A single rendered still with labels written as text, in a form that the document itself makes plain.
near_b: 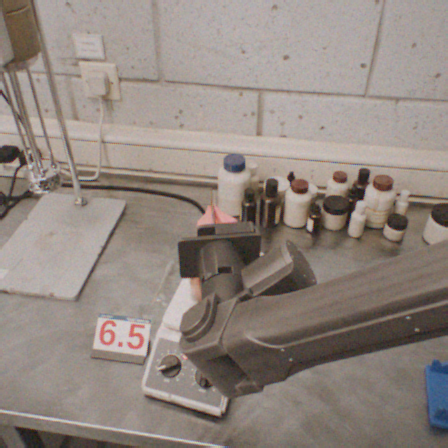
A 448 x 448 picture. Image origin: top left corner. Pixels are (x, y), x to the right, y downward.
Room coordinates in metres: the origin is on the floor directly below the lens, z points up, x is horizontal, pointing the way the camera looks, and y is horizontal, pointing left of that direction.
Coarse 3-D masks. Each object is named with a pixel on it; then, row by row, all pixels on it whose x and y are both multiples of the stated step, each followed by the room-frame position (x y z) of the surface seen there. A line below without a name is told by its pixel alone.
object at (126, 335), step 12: (108, 324) 0.50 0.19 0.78; (120, 324) 0.50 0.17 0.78; (132, 324) 0.50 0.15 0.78; (144, 324) 0.50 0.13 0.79; (108, 336) 0.49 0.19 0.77; (120, 336) 0.49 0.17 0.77; (132, 336) 0.49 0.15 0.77; (144, 336) 0.48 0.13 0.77; (120, 348) 0.47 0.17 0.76; (132, 348) 0.47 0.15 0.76; (144, 348) 0.47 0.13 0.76
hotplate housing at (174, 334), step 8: (160, 328) 0.47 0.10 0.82; (168, 328) 0.46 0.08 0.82; (160, 336) 0.45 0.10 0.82; (168, 336) 0.45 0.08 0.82; (176, 336) 0.45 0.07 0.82; (152, 352) 0.43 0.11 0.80; (144, 376) 0.41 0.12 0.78; (144, 384) 0.39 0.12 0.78; (144, 392) 0.39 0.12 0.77; (152, 392) 0.38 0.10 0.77; (160, 392) 0.38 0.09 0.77; (168, 400) 0.38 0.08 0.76; (176, 400) 0.37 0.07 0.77; (184, 400) 0.37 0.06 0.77; (192, 400) 0.37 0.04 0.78; (224, 400) 0.37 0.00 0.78; (192, 408) 0.37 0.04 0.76; (200, 408) 0.36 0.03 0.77; (208, 408) 0.36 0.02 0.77; (216, 408) 0.36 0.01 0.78; (224, 408) 0.36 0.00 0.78
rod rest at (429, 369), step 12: (432, 372) 0.43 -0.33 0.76; (444, 372) 0.43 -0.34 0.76; (432, 384) 0.41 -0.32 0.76; (444, 384) 0.41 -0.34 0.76; (432, 396) 0.39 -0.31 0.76; (444, 396) 0.39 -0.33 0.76; (432, 408) 0.37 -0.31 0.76; (444, 408) 0.36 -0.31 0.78; (432, 420) 0.35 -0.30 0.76; (444, 420) 0.35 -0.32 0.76
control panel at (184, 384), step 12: (156, 348) 0.44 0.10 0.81; (168, 348) 0.44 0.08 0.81; (156, 360) 0.42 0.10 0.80; (180, 360) 0.42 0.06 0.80; (156, 372) 0.41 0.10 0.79; (180, 372) 0.40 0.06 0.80; (192, 372) 0.40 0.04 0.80; (156, 384) 0.39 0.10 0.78; (168, 384) 0.39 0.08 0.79; (180, 384) 0.39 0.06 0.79; (192, 384) 0.39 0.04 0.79; (180, 396) 0.37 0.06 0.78; (192, 396) 0.37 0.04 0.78; (204, 396) 0.37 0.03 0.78; (216, 396) 0.37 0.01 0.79
